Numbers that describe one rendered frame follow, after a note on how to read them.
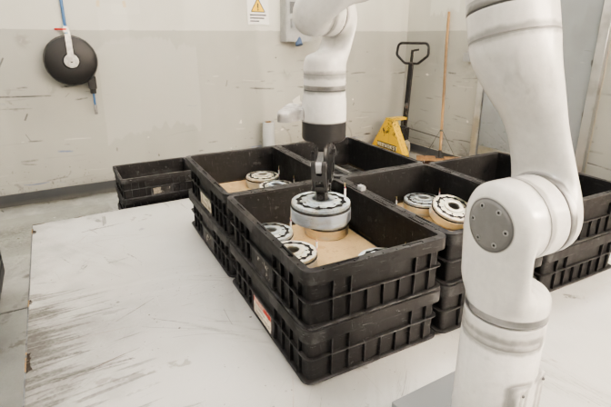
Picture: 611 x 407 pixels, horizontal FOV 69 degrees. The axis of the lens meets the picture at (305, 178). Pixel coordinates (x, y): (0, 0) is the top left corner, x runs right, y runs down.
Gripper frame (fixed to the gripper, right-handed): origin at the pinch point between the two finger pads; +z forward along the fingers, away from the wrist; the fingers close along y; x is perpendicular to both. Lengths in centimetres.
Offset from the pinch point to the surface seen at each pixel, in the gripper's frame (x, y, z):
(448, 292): -24.1, 4.2, 19.4
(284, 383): 4.8, -12.8, 30.1
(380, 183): -10.3, 41.9, 10.6
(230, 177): 37, 56, 16
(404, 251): -14.6, -3.2, 7.7
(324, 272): -1.9, -12.8, 7.7
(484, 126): -106, 363, 55
